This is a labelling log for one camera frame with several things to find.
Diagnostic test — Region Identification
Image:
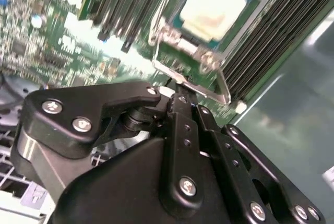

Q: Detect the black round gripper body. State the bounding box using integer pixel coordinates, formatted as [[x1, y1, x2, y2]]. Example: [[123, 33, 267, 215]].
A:
[[56, 132, 261, 224]]

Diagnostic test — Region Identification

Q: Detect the silver square CPU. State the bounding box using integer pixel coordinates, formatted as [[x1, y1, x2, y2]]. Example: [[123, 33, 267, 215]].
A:
[[179, 0, 248, 44]]

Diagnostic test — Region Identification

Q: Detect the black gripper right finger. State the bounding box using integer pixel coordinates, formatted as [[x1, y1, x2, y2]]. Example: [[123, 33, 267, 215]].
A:
[[188, 92, 327, 224]]

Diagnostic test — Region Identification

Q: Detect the thin wire locking lever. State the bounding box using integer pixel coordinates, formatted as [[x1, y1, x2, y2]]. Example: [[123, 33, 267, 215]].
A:
[[147, 0, 183, 62]]

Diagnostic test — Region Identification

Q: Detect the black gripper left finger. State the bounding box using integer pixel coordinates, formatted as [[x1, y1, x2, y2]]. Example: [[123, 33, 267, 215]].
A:
[[10, 81, 205, 211]]

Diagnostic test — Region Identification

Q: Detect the metal socket cover frame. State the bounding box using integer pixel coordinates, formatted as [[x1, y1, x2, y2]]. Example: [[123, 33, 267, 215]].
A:
[[150, 25, 233, 105]]

